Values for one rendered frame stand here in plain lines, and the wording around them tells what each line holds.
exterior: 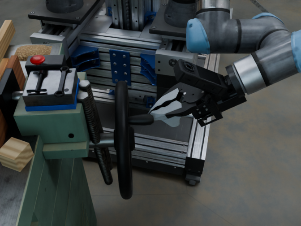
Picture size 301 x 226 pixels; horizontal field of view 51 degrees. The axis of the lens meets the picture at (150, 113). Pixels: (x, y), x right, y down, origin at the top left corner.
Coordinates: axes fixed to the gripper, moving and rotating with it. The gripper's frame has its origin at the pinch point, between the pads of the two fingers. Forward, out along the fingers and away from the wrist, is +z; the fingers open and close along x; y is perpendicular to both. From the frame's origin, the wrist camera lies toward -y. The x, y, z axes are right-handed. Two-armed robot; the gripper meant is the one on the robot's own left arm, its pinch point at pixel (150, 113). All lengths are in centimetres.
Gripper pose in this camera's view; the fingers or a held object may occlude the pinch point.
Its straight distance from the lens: 70.0
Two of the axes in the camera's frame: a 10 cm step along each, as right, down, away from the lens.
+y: 5.1, 5.9, 6.3
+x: -0.7, -7.0, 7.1
